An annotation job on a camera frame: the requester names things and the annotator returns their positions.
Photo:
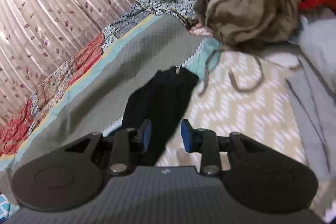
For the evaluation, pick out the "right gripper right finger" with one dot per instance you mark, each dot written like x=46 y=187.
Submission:
x=187 y=133

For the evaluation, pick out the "leaf print curtain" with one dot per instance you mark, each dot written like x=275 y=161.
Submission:
x=37 y=36

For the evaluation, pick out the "patterned quilt bedspread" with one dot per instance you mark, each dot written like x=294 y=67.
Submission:
x=246 y=167

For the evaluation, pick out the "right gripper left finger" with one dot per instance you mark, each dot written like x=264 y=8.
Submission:
x=142 y=137

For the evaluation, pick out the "grey garment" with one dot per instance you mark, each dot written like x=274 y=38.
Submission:
x=311 y=90

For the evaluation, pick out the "black pants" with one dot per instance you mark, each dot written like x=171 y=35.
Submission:
x=163 y=101

